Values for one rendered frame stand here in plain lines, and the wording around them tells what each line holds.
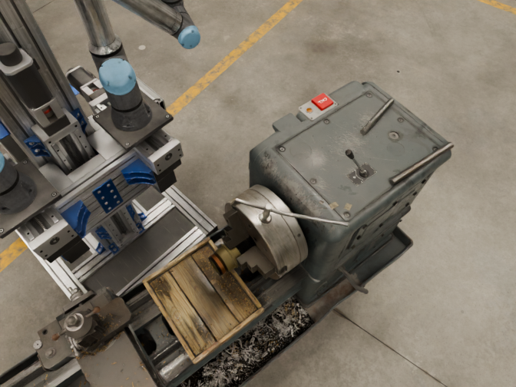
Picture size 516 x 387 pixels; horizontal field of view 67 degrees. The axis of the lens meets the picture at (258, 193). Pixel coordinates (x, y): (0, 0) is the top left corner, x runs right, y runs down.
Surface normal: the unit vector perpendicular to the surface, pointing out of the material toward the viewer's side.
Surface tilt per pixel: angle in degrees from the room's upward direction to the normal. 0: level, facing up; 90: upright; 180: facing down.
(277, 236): 32
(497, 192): 0
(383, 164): 0
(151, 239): 0
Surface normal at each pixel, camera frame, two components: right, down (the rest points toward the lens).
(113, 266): 0.02, -0.51
